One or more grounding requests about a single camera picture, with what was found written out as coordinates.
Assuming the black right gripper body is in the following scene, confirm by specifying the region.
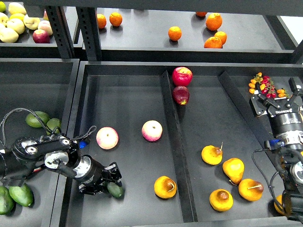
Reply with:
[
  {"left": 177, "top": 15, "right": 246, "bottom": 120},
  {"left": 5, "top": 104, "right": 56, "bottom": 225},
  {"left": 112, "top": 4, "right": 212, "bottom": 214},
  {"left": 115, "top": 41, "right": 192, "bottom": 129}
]
[{"left": 267, "top": 105, "right": 303, "bottom": 144}]

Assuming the black tray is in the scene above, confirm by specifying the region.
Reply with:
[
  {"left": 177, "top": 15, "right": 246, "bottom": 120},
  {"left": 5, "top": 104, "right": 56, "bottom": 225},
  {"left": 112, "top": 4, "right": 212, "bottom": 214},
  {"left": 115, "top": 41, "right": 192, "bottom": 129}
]
[
  {"left": 51, "top": 61, "right": 303, "bottom": 227},
  {"left": 0, "top": 58, "right": 79, "bottom": 227}
]

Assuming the pink apple left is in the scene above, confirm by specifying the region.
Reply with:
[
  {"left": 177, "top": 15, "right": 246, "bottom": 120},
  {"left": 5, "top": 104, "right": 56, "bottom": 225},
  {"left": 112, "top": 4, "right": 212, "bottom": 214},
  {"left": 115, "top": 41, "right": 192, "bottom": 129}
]
[{"left": 96, "top": 127, "right": 119, "bottom": 150}]

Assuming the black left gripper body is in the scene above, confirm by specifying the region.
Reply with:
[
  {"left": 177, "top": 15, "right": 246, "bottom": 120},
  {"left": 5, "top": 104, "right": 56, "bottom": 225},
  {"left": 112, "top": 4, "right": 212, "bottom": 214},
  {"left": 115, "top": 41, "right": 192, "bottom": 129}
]
[{"left": 73, "top": 155, "right": 110, "bottom": 189}]

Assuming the pale yellow apple front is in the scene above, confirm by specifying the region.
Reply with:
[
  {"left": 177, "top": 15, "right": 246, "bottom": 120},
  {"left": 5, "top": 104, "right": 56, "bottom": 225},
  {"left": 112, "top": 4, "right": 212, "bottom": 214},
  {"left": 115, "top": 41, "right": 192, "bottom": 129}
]
[{"left": 0, "top": 27, "right": 19, "bottom": 43}]

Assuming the orange left on shelf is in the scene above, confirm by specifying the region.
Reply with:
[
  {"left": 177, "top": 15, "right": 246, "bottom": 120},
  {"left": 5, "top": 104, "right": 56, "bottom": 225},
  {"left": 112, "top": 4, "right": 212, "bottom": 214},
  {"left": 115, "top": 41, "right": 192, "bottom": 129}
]
[{"left": 109, "top": 12, "right": 123, "bottom": 26}]

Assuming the orange at shelf centre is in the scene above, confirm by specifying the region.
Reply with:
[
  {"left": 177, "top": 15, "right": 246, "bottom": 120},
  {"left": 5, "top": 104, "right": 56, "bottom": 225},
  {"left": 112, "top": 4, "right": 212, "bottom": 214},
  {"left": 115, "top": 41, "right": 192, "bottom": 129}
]
[{"left": 168, "top": 26, "right": 182, "bottom": 41}]

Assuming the bright red apple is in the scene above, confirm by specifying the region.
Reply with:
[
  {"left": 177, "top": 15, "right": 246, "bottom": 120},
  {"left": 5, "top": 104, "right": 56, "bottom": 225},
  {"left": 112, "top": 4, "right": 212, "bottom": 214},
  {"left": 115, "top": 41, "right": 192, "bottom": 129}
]
[{"left": 172, "top": 67, "right": 193, "bottom": 87}]

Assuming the pink apple right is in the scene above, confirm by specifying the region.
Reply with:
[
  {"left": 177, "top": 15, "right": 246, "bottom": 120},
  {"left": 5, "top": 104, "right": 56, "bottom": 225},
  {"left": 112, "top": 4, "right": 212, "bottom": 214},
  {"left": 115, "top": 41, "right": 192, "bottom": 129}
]
[{"left": 142, "top": 120, "right": 162, "bottom": 142}]

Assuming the front orange on shelf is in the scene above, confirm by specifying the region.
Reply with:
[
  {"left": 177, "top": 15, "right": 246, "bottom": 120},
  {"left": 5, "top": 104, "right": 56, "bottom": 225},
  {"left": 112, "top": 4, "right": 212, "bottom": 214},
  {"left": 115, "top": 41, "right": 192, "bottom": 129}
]
[{"left": 204, "top": 36, "right": 223, "bottom": 49}]

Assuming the dark green avocado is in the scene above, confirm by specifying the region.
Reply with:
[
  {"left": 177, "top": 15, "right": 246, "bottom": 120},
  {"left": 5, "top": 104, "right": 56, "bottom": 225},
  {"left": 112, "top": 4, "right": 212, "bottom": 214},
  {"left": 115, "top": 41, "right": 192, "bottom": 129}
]
[{"left": 107, "top": 182, "right": 124, "bottom": 198}]

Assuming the black left tray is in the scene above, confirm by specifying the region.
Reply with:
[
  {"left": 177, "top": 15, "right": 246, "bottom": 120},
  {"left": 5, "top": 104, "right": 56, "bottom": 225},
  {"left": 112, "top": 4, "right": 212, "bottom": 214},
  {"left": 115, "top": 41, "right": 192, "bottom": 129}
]
[{"left": 0, "top": 58, "right": 79, "bottom": 227}]

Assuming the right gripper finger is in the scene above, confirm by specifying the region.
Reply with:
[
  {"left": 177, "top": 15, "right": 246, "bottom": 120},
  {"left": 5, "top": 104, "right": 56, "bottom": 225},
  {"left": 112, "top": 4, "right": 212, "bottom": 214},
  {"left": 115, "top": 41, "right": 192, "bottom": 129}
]
[
  {"left": 250, "top": 90, "right": 279, "bottom": 117},
  {"left": 285, "top": 77, "right": 303, "bottom": 108}
]

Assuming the yellow pear bottom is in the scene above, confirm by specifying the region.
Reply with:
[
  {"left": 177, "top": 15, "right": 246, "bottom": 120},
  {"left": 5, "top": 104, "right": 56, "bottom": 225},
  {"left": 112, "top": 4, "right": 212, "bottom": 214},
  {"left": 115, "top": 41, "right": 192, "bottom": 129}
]
[{"left": 209, "top": 189, "right": 233, "bottom": 212}]

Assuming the yellow pear upright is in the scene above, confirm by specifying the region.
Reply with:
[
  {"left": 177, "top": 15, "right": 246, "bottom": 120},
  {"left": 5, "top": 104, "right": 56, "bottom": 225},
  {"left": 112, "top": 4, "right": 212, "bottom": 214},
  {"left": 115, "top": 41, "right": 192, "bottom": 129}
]
[{"left": 223, "top": 157, "right": 245, "bottom": 185}]

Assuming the peach on shelf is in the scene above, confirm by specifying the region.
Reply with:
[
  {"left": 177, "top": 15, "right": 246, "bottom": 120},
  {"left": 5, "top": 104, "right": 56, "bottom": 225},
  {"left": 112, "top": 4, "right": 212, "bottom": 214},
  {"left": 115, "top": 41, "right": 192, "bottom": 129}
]
[{"left": 38, "top": 20, "right": 53, "bottom": 36}]

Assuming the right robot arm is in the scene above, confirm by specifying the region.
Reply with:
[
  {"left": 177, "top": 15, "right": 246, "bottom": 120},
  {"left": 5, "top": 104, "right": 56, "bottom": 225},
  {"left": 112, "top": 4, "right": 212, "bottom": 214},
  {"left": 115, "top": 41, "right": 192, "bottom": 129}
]
[{"left": 250, "top": 76, "right": 303, "bottom": 222}]

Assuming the black shelf post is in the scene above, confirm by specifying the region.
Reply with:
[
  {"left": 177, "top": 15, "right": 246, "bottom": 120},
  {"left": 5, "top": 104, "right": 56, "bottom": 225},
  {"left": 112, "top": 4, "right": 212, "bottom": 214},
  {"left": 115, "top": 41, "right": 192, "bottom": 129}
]
[{"left": 76, "top": 7, "right": 102, "bottom": 61}]

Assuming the orange cherry tomato string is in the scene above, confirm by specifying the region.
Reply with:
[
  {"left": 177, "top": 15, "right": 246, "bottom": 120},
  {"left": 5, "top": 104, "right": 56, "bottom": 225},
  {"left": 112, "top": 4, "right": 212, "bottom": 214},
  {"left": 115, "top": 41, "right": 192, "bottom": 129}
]
[{"left": 276, "top": 88, "right": 291, "bottom": 98}]

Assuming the orange behind front orange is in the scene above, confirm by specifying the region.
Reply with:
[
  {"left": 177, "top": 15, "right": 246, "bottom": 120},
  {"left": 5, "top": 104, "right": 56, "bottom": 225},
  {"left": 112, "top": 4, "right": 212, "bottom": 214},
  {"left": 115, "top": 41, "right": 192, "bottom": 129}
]
[{"left": 214, "top": 31, "right": 227, "bottom": 45}]

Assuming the large orange on shelf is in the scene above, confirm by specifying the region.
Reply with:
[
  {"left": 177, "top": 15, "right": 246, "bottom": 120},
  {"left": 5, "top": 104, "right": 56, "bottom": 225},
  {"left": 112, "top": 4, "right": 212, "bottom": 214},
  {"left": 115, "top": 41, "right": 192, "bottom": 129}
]
[{"left": 205, "top": 13, "right": 223, "bottom": 31}]

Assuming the yellow pear with stem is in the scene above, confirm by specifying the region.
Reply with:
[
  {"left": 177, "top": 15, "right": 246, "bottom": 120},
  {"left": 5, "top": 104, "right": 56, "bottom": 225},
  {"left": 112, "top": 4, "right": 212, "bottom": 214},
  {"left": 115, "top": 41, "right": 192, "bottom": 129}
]
[{"left": 238, "top": 178, "right": 264, "bottom": 201}]

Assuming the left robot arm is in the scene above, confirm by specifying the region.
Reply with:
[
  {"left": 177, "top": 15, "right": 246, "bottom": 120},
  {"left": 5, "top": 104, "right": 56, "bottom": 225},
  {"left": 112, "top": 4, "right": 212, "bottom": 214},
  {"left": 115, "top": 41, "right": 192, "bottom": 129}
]
[{"left": 0, "top": 109, "right": 123, "bottom": 198}]

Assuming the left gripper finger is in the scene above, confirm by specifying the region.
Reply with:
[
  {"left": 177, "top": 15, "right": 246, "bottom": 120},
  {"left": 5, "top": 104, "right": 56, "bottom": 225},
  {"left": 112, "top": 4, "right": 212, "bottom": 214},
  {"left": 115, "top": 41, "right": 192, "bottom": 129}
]
[
  {"left": 78, "top": 184, "right": 107, "bottom": 195},
  {"left": 104, "top": 162, "right": 122, "bottom": 187}
]

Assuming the red apple on shelf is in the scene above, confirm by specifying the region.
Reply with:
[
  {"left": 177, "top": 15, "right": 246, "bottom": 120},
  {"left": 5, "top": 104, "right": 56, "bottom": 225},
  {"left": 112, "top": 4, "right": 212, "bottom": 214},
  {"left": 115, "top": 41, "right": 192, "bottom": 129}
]
[{"left": 32, "top": 29, "right": 50, "bottom": 44}]

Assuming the orange beside shelf post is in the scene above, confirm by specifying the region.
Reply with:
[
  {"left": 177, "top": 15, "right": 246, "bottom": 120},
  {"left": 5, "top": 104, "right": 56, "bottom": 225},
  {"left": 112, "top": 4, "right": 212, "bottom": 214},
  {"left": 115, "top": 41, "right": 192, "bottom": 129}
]
[{"left": 97, "top": 14, "right": 107, "bottom": 29}]

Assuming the green avocado bottom left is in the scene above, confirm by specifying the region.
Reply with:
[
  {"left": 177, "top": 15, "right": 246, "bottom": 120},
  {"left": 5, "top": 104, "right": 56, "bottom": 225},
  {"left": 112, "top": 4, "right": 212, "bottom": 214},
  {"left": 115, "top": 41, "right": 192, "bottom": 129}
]
[{"left": 0, "top": 185, "right": 15, "bottom": 215}]

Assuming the dark red apple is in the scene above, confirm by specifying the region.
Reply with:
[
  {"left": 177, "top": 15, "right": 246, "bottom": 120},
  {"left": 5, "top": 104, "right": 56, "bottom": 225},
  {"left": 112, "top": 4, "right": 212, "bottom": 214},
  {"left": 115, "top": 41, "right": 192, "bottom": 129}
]
[{"left": 172, "top": 86, "right": 190, "bottom": 105}]

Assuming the black middle tray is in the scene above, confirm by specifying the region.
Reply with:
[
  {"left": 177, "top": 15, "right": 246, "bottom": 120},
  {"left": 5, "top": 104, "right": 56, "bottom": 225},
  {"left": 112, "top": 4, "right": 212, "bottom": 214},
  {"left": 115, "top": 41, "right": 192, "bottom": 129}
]
[{"left": 51, "top": 61, "right": 303, "bottom": 227}]

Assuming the pink apple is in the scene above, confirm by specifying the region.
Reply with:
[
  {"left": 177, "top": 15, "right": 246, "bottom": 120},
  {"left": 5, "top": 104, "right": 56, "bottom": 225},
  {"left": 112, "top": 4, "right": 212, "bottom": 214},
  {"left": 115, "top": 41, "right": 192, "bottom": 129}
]
[
  {"left": 142, "top": 120, "right": 162, "bottom": 142},
  {"left": 96, "top": 127, "right": 119, "bottom": 150}
]

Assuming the green avocado top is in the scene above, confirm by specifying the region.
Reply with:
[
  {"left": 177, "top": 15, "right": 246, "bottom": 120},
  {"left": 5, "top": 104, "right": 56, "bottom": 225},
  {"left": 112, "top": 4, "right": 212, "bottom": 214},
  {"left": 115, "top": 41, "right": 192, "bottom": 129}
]
[{"left": 26, "top": 111, "right": 50, "bottom": 128}]

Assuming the cherry tomato cluster top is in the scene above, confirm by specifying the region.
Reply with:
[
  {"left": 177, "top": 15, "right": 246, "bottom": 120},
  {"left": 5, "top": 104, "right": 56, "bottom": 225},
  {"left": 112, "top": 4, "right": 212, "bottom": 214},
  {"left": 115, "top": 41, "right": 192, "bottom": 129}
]
[{"left": 248, "top": 72, "right": 277, "bottom": 98}]

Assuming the green avocado by wall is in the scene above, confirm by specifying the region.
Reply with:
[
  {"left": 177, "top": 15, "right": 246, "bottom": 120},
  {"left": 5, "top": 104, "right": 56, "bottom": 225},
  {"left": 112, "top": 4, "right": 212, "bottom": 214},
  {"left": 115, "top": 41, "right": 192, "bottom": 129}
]
[{"left": 46, "top": 118, "right": 61, "bottom": 135}]

